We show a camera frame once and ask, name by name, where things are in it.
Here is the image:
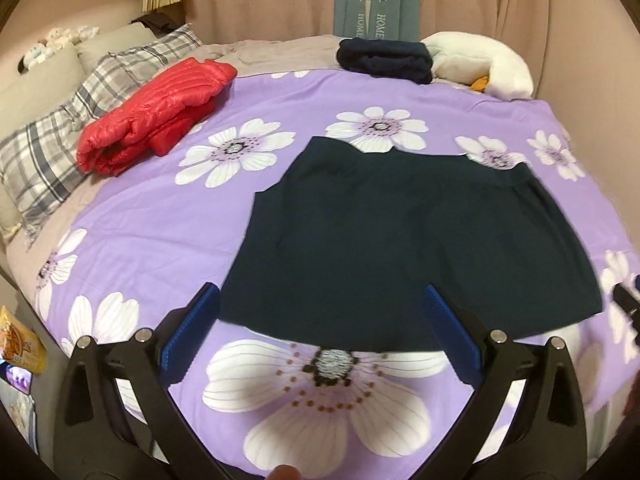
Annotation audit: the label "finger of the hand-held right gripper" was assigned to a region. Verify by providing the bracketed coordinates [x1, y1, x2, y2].
[612, 272, 640, 348]

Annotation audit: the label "red down jacket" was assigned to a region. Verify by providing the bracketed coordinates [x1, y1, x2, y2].
[76, 57, 238, 177]

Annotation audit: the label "dark brown cloth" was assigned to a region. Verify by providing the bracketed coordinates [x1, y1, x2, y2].
[131, 10, 193, 37]

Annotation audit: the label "white and blue packet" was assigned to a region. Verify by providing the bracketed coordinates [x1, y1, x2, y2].
[0, 391, 40, 456]

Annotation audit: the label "grey-green hanging towel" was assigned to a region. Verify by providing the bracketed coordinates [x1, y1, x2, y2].
[332, 0, 423, 41]

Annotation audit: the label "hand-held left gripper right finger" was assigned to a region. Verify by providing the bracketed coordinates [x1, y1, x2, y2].
[424, 282, 588, 480]

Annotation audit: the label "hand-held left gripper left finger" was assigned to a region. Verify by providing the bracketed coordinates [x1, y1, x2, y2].
[52, 282, 223, 480]

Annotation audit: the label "purple glossy packet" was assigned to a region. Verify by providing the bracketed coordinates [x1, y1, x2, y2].
[0, 365, 36, 397]

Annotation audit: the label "purple floral blanket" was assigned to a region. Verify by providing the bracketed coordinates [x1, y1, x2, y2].
[35, 62, 640, 480]

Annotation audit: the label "yellow snack packet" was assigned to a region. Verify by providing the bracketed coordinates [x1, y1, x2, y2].
[0, 305, 48, 376]

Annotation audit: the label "folded navy clothes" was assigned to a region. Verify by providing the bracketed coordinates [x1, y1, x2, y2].
[336, 37, 433, 86]

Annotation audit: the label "beige pillow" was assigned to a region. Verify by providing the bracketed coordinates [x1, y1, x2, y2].
[0, 47, 83, 142]
[75, 24, 157, 75]

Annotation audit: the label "grey plaid pillow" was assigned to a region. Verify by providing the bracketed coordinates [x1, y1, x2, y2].
[0, 24, 205, 248]

